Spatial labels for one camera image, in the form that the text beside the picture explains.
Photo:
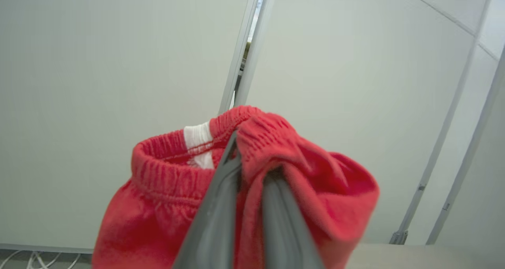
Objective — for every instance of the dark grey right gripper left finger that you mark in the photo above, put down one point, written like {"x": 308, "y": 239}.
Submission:
{"x": 213, "y": 221}

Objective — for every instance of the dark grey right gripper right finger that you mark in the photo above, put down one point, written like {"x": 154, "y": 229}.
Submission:
{"x": 284, "y": 229}

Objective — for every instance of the red shorts with white stripes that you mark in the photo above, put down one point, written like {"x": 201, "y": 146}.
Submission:
{"x": 158, "y": 221}

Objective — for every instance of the narrow white partition panel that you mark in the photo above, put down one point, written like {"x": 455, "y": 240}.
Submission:
{"x": 355, "y": 83}

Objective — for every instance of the white partition panel grey frame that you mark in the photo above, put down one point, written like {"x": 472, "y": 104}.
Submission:
{"x": 473, "y": 206}

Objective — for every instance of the large white partition panel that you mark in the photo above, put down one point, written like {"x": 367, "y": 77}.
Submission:
{"x": 98, "y": 83}

